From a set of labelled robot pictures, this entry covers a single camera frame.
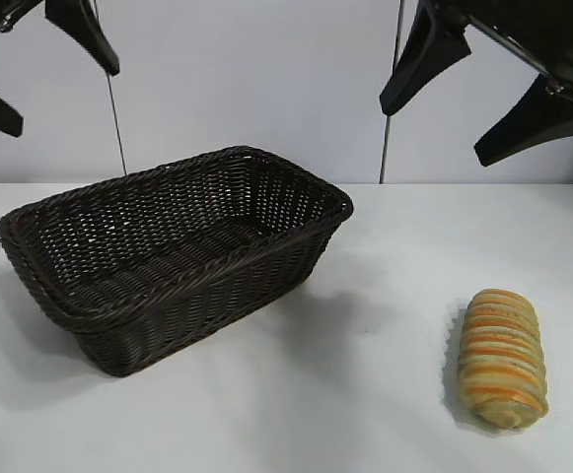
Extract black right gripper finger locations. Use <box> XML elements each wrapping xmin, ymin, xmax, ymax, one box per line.
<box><xmin>473</xmin><ymin>77</ymin><xmax>573</xmax><ymax>169</ymax></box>
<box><xmin>379</xmin><ymin>5</ymin><xmax>472</xmax><ymax>117</ymax></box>

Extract dark brown wicker basket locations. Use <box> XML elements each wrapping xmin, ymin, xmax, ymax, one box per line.
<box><xmin>0</xmin><ymin>145</ymin><xmax>355</xmax><ymax>378</ymax></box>

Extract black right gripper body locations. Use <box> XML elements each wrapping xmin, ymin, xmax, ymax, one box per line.
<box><xmin>416</xmin><ymin>0</ymin><xmax>573</xmax><ymax>119</ymax></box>

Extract long striped bread loaf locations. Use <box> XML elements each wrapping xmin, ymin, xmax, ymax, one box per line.
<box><xmin>456</xmin><ymin>289</ymin><xmax>550</xmax><ymax>431</ymax></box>

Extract thin dark backdrop rod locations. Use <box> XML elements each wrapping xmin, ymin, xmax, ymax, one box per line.
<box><xmin>103</xmin><ymin>73</ymin><xmax>129</xmax><ymax>177</ymax></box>
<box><xmin>379</xmin><ymin>0</ymin><xmax>406</xmax><ymax>185</ymax></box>

